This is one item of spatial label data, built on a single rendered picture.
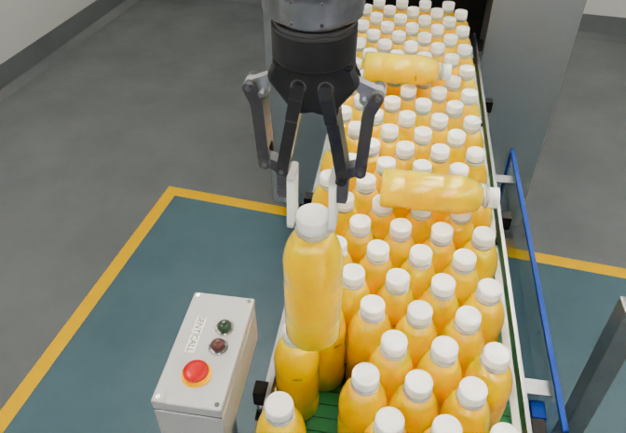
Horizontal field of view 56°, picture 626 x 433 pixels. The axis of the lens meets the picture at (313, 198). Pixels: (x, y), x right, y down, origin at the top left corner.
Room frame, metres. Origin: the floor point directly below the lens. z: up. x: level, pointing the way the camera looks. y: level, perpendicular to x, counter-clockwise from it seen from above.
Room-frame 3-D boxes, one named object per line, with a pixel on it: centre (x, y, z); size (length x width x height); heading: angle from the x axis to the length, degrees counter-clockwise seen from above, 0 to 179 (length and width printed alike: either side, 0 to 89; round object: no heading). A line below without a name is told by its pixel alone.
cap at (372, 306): (0.60, -0.09, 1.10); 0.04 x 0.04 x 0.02
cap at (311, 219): (0.49, 0.00, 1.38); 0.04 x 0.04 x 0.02
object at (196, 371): (0.48, 0.17, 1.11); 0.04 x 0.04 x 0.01
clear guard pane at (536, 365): (0.87, -0.46, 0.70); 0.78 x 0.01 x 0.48; 171
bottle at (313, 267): (0.49, 0.00, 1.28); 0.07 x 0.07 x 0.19
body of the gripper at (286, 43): (0.48, 0.00, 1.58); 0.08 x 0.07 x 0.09; 81
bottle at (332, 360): (0.61, -0.02, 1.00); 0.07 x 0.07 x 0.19
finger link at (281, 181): (0.49, 0.04, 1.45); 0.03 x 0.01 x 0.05; 81
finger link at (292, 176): (0.49, 0.02, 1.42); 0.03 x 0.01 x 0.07; 171
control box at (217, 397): (0.53, 0.16, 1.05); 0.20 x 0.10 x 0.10; 171
